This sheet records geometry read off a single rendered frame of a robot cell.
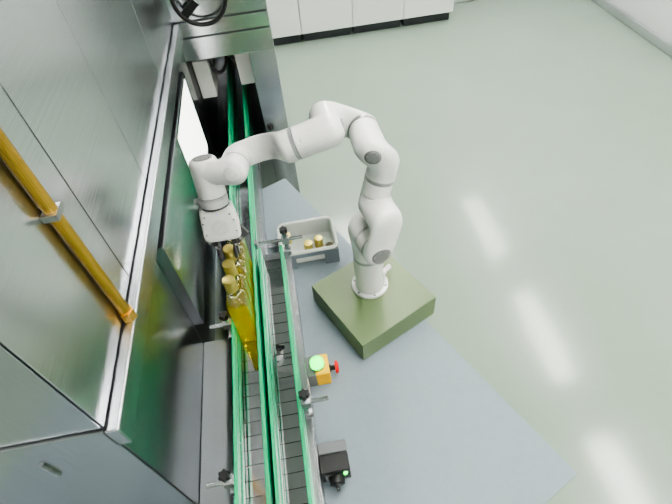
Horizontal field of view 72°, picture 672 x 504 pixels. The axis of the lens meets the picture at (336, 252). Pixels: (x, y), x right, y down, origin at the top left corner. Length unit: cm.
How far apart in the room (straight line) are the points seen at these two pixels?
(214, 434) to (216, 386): 14
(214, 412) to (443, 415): 67
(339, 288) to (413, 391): 42
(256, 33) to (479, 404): 164
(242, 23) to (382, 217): 116
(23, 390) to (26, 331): 10
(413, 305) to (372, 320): 15
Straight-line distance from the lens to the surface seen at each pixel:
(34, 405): 83
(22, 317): 73
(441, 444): 147
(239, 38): 214
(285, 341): 147
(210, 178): 122
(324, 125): 116
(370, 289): 156
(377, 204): 127
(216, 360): 150
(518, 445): 151
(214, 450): 138
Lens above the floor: 213
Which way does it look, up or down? 49 degrees down
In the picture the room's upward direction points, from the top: 7 degrees counter-clockwise
